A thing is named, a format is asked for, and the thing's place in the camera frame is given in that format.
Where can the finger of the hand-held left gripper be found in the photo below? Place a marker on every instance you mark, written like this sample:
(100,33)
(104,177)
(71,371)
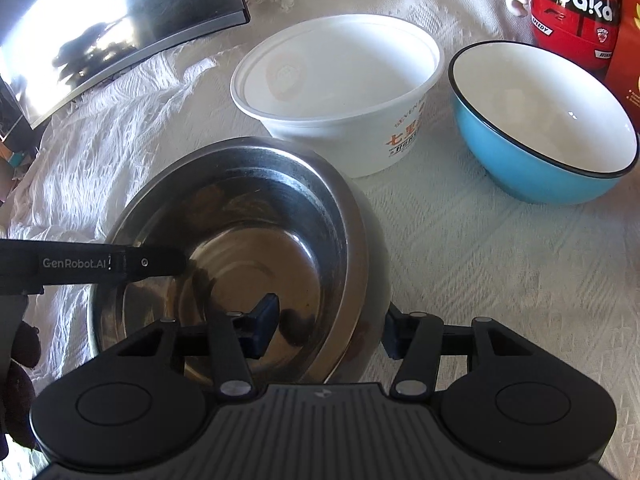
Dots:
(155,261)

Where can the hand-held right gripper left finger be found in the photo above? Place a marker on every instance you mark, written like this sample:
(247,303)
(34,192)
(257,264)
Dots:
(265,324)

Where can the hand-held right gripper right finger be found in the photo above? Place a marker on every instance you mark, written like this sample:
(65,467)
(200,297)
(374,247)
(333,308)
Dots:
(396,329)

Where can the stainless steel bowl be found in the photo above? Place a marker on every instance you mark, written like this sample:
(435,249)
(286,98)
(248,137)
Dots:
(260,260)

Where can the white plastic bowl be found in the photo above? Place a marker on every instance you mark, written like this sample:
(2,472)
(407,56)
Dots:
(345,80)

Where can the blue ceramic bowl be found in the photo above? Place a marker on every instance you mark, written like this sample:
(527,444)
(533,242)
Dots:
(530,110)

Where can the person's left hand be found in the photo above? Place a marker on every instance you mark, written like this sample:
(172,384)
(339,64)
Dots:
(21,390)

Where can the white woven tablecloth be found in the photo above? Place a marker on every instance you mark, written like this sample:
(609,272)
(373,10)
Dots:
(500,270)

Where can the black screen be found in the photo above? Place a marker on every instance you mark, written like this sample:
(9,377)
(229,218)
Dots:
(12,105)

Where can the curved computer monitor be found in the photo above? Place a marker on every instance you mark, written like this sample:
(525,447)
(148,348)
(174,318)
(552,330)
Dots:
(100,25)

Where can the red toy figure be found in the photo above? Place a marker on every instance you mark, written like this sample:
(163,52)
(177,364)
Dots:
(575,10)

